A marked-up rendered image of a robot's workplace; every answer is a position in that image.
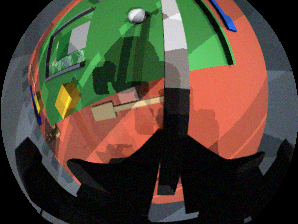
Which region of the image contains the white golf ball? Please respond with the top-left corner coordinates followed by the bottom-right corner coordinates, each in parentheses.
top-left (128, 8), bottom-right (148, 23)

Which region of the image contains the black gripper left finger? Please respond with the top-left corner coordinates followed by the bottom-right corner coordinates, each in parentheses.
top-left (67, 129), bottom-right (162, 216)

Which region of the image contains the green flat mat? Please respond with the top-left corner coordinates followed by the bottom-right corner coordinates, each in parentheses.
top-left (39, 0), bottom-right (227, 125)

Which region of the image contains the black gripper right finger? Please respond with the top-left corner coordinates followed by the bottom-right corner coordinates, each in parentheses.
top-left (180, 135), bottom-right (265, 214)

